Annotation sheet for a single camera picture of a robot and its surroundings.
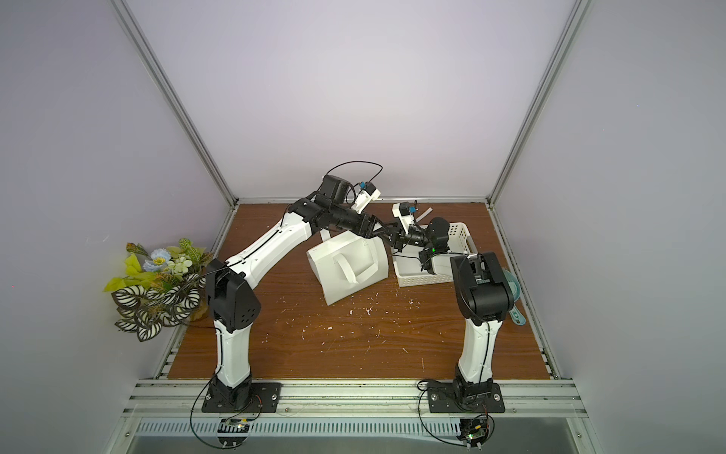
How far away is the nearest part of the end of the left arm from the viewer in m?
0.68

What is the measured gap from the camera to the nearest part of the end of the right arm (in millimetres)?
744

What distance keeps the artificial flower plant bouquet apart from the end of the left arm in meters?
0.38

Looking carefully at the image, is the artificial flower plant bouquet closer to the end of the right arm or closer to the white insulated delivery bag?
the white insulated delivery bag

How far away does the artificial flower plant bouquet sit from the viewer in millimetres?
657

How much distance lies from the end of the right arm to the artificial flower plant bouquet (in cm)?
58

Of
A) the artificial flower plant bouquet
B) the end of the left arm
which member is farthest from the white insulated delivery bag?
the artificial flower plant bouquet

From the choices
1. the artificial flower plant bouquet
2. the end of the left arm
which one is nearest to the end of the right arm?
the end of the left arm

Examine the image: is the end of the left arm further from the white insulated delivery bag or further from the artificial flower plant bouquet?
the artificial flower plant bouquet

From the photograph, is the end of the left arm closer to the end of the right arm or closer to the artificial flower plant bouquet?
the end of the right arm
